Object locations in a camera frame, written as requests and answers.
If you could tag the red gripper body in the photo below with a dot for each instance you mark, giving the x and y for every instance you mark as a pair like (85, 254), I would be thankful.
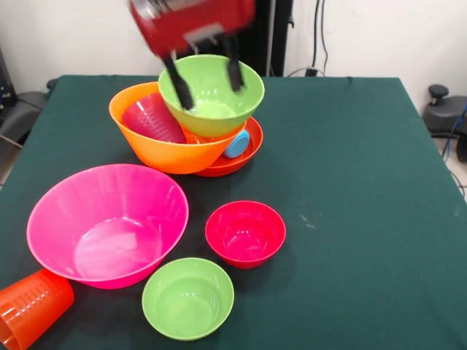
(182, 22)

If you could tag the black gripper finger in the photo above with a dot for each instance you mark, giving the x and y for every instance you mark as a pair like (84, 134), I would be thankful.
(235, 69)
(180, 85)

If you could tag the large green bowl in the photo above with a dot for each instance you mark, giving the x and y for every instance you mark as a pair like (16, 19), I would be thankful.
(211, 109)

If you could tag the purple cup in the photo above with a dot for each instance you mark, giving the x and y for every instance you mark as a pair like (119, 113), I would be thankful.
(153, 120)

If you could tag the large orange bowl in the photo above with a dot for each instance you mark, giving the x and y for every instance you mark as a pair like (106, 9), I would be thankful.
(164, 156)

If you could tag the blue cup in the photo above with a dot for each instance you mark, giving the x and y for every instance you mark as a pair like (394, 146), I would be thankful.
(237, 144)

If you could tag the red-orange bowl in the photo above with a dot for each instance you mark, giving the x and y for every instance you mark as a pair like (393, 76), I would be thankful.
(251, 149)

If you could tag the large pink bowl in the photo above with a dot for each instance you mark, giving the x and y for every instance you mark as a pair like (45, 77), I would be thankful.
(102, 226)

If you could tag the small pink bowl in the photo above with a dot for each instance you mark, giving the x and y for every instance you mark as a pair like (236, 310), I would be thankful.
(244, 237)

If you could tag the small green bowl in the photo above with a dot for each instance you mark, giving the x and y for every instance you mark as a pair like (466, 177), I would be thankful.
(188, 302)

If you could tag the red-orange cup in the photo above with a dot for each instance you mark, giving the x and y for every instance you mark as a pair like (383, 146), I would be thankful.
(29, 310)

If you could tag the dark green table cloth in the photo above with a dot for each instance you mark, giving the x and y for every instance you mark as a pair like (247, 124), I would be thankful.
(328, 291)

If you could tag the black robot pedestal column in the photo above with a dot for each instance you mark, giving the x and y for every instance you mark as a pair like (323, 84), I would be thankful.
(259, 54)

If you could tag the black pedestal leg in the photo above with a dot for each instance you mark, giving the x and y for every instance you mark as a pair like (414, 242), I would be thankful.
(443, 116)
(22, 113)

